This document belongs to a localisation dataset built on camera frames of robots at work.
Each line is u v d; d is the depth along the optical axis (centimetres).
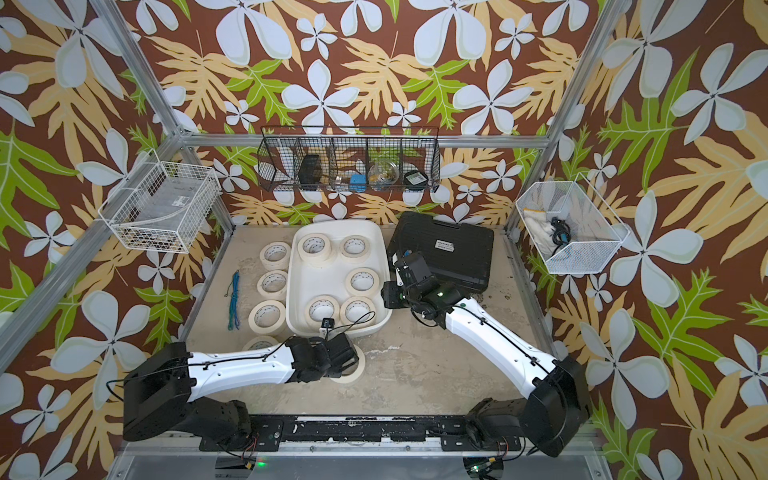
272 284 103
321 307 96
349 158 98
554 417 39
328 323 76
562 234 81
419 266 59
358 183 95
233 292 100
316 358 63
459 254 107
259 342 87
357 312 95
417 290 58
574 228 84
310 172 98
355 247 113
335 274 106
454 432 75
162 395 41
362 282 104
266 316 96
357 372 81
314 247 111
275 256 111
